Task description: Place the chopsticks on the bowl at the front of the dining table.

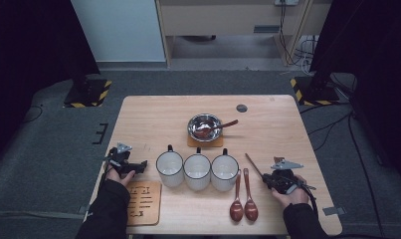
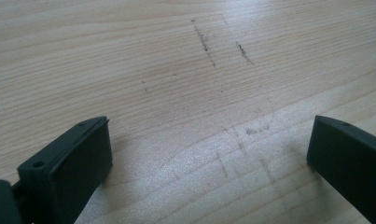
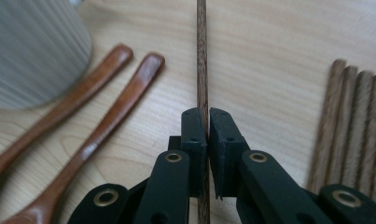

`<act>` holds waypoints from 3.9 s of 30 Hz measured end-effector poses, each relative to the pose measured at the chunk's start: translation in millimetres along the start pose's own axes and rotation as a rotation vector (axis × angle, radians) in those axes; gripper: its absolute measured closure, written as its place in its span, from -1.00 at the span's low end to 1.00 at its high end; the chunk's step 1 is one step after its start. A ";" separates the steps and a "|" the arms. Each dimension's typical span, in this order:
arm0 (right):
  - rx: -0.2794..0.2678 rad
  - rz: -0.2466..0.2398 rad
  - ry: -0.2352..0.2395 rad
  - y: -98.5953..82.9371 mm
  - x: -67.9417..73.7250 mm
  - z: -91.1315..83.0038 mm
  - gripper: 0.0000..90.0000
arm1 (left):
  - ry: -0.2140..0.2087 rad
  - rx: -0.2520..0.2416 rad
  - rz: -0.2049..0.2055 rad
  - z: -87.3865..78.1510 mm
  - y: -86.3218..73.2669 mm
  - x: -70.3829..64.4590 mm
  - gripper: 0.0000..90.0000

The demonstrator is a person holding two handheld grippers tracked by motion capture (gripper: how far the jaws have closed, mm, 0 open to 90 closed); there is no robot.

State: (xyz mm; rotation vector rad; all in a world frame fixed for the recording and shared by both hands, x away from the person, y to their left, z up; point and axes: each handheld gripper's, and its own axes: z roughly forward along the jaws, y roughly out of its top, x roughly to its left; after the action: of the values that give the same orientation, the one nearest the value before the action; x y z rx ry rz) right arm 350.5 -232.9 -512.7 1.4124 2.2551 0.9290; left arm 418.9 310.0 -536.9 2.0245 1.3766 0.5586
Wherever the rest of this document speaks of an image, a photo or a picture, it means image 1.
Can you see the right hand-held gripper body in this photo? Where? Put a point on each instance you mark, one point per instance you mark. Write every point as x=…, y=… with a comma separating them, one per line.
x=286, y=181

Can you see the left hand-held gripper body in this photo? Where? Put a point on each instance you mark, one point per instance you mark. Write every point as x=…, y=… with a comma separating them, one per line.
x=120, y=161

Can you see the thin brown chopstick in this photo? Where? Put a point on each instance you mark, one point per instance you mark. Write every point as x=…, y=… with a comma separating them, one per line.
x=253, y=164

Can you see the white ribbed mug black rim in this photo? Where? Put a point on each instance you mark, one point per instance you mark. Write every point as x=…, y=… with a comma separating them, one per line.
x=169, y=167
x=224, y=170
x=197, y=169

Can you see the square wooden coaster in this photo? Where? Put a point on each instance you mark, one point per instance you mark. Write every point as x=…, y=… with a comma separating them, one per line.
x=204, y=144
x=146, y=204

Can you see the reddish brown wooden spoon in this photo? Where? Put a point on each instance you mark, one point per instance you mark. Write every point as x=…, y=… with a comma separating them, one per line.
x=236, y=210
x=203, y=132
x=250, y=209

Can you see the shiny steel bowl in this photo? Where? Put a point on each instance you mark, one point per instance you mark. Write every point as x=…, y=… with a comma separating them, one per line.
x=201, y=124

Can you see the person's right hand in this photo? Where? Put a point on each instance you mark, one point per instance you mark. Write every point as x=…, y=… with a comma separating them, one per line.
x=296, y=197

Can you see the person's left hand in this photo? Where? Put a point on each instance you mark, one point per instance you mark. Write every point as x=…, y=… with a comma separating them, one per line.
x=120, y=182

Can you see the grey tape piece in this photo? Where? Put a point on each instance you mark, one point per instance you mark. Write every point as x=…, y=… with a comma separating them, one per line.
x=334, y=210
x=83, y=209

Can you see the black stand with striped base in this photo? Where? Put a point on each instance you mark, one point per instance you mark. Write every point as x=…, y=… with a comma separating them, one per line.
x=315, y=91
x=87, y=94

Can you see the grey round table grommet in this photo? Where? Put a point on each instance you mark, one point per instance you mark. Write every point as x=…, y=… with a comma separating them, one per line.
x=241, y=108

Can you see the white cabinet panel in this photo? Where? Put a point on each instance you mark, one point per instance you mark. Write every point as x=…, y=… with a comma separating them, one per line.
x=118, y=30

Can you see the dark object under desk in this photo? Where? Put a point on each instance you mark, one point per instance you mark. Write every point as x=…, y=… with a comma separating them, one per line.
x=198, y=38

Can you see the black curtain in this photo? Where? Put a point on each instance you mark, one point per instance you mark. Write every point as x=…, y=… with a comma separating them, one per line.
x=29, y=49
x=370, y=49

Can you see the light wooden desk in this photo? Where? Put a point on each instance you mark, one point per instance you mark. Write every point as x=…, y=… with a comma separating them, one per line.
x=221, y=20

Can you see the white power strip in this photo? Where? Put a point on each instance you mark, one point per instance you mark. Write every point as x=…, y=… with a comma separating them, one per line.
x=286, y=2

